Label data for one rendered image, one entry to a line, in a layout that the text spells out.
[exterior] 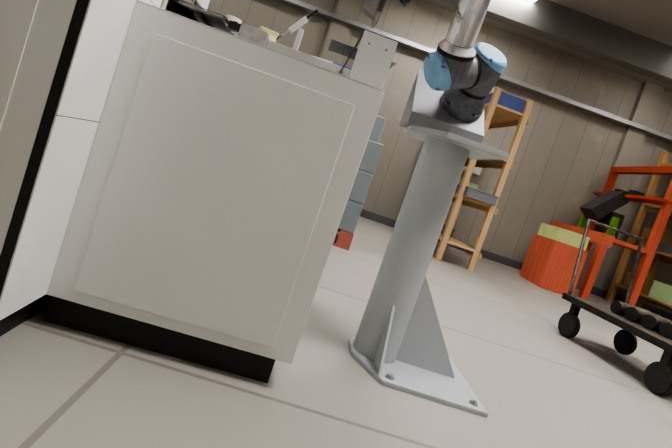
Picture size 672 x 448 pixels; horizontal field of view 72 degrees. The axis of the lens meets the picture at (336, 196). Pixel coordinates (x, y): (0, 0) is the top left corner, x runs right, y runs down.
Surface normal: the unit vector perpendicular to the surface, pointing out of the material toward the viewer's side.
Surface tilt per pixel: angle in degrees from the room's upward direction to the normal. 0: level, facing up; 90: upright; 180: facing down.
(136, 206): 90
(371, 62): 90
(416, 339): 90
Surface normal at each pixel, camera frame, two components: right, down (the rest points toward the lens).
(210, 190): 0.09, 0.09
